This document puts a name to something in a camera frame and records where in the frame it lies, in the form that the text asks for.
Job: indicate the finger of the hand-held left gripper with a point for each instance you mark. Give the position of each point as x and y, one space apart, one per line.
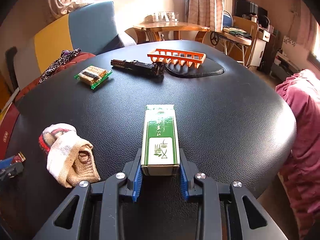
6 162
12 171

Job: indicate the clear glass tray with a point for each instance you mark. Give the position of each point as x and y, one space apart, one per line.
165 17

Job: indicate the beige knitted sock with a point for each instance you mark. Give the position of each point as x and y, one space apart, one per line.
72 160

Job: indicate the blue chair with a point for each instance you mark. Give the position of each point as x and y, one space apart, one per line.
227 18

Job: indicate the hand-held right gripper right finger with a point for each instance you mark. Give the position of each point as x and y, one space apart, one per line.
183 180

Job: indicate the pink patterned curtain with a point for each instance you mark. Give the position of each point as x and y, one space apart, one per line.
205 5

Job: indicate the wooden wardrobe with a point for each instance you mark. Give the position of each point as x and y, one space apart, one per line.
3 90

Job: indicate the folded green cloth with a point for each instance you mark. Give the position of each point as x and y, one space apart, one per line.
236 32

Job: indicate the brown chocolate wafer bar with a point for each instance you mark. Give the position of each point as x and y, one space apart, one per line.
140 67

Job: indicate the red quilted jacket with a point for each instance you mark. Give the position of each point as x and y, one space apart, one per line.
75 60

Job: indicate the wooden folding chair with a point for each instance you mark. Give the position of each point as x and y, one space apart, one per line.
247 30

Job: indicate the green cracker packet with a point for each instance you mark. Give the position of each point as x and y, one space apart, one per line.
93 76

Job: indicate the black leather pad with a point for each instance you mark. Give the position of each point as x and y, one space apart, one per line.
207 71

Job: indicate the leopard print cloth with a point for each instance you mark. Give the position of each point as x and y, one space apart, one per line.
57 63

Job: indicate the orange plastic rack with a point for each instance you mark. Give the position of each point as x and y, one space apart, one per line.
175 55

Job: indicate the red snack packet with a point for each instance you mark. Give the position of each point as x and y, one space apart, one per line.
19 156

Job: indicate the grey yellow blue armchair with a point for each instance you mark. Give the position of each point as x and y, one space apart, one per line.
87 22

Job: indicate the grey low shelf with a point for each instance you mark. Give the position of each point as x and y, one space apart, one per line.
285 66

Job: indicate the black monitor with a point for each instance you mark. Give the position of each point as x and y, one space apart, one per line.
250 7

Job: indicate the black wheel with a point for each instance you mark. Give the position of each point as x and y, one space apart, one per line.
214 38

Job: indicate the white cabinet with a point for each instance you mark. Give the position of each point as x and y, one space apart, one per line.
258 50

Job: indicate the wooden dining table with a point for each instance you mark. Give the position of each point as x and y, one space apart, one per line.
170 27

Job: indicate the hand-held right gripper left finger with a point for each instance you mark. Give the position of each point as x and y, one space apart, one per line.
137 180

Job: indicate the pink blanket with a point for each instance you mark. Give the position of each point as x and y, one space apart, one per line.
305 130

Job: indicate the green and white box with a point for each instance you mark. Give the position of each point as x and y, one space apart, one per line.
160 140

